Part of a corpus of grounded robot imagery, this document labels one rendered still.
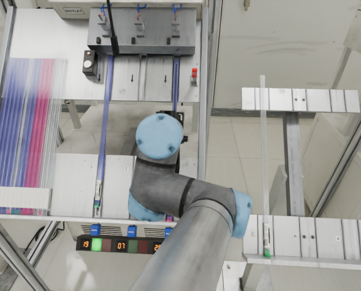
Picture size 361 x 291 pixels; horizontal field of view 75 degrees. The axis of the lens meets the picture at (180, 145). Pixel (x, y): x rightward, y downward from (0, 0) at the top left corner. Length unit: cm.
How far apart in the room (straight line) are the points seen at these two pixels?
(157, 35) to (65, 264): 130
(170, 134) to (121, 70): 50
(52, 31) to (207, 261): 90
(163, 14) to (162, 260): 73
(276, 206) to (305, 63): 201
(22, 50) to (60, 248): 111
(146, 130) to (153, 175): 8
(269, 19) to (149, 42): 180
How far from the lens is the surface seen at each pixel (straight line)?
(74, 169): 81
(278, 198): 86
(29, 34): 104
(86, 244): 82
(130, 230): 74
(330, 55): 278
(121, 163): 76
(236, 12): 242
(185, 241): 27
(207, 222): 31
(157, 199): 41
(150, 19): 85
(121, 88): 82
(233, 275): 146
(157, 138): 38
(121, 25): 85
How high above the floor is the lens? 131
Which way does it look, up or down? 36 degrees down
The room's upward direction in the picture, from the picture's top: straight up
